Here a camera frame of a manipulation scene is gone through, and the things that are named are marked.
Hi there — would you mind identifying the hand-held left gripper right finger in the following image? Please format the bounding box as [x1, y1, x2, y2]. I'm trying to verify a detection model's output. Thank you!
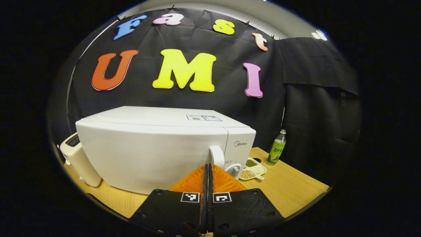
[208, 164, 285, 236]

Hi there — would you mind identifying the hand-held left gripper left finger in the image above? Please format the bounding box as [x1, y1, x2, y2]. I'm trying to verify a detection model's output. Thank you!
[130, 164, 209, 236]

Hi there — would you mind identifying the white microwave oven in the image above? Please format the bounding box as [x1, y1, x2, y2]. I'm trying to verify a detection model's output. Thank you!
[75, 106, 257, 195]

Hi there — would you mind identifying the white divided grain dish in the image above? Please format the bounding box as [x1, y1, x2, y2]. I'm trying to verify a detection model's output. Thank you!
[239, 157, 268, 181]

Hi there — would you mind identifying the green label drink bottle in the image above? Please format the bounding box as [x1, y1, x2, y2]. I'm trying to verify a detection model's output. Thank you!
[266, 129, 287, 165]

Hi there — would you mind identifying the cream toaster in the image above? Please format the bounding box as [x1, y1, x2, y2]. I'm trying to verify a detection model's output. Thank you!
[60, 132, 103, 188]

